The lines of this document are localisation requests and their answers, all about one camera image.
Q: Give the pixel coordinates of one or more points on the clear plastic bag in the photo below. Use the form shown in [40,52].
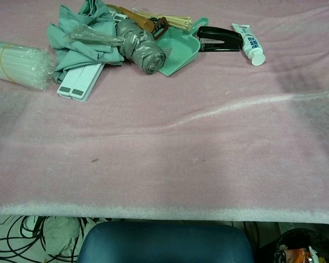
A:
[96,37]

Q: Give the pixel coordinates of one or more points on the green plastic dustpan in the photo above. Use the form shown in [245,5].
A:
[181,48]

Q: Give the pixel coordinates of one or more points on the crumpled green cloth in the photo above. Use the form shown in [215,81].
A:
[71,27]

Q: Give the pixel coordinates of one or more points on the pack of bamboo skewers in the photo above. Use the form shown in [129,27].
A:
[178,22]

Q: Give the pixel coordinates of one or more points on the bundle of white straws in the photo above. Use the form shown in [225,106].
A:
[13,61]

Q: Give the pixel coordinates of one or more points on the black trash bin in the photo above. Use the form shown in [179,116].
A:
[304,246]

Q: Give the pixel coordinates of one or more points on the pink fleece table cloth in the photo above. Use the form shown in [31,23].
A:
[164,142]

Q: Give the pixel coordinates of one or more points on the black stapler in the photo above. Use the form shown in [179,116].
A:
[219,34]

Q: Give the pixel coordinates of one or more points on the grey garbage bag roll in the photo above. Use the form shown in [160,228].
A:
[142,50]

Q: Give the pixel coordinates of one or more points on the white rectangular box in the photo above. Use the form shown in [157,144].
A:
[79,80]

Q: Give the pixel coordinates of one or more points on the wooden rolling pin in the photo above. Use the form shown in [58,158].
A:
[134,17]

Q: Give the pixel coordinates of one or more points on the white bag on floor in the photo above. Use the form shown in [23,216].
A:
[60,233]

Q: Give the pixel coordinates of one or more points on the white toothpaste tube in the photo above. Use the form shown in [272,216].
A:
[250,42]

